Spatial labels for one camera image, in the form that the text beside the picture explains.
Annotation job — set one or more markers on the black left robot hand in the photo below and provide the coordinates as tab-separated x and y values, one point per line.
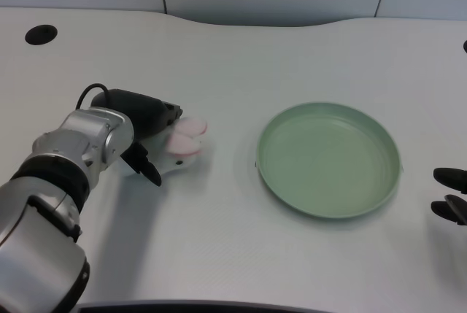
146	119

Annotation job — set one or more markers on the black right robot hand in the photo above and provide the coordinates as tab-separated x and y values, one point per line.
450	196

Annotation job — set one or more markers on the white plush rabbit doll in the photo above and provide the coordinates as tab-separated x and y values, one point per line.
178	141

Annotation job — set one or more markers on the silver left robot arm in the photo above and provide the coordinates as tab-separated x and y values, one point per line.
54	196

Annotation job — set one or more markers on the green round plate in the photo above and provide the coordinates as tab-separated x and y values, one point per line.
328	160

